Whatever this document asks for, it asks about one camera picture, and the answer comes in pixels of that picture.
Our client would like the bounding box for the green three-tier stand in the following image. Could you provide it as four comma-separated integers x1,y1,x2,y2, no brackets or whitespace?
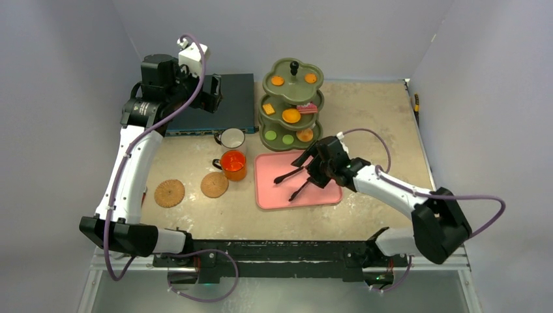
258,57,325,152

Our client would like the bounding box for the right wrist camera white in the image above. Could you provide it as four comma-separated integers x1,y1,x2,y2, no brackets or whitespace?
336,132,349,155

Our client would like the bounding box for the pink serving tray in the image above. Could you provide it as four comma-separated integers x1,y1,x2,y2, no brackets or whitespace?
254,150,342,210

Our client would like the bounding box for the orange bun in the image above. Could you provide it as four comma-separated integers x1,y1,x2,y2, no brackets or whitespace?
296,128,314,143

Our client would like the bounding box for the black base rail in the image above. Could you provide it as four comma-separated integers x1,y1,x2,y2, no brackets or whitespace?
153,239,408,284

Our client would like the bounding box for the yellow black tool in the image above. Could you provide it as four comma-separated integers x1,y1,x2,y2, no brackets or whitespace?
413,93,419,124

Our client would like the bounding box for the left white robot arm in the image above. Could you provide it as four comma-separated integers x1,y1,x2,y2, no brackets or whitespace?
79,52,221,267

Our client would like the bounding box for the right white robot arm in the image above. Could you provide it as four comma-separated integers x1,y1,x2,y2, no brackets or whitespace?
291,136,473,265

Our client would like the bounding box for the orange translucent cup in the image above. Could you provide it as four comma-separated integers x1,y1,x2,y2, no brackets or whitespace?
212,150,247,181

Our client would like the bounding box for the orange cookie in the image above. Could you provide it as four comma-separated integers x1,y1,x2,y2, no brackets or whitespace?
304,73,318,84
270,75,285,86

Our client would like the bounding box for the square yellow cracker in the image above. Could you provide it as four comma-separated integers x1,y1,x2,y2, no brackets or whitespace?
262,103,275,115

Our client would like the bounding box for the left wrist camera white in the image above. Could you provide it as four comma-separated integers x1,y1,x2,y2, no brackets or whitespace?
177,38,211,78

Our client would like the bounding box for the dark network switch box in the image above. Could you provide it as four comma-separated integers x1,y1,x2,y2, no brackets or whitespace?
166,73,258,136

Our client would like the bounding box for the orange egg tart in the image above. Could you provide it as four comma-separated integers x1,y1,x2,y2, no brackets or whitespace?
282,108,301,124

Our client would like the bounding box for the white ribbed cup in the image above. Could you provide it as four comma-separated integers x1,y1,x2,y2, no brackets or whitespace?
214,128,247,154

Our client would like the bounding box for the green macaron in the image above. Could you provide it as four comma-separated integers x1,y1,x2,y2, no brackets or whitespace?
264,130,277,141
282,134,294,145

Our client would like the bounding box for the pink cake slice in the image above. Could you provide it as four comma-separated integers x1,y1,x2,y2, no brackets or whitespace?
296,102,319,115

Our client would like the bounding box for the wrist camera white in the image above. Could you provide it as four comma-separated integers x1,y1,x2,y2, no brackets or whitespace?
336,132,349,155
177,38,211,78

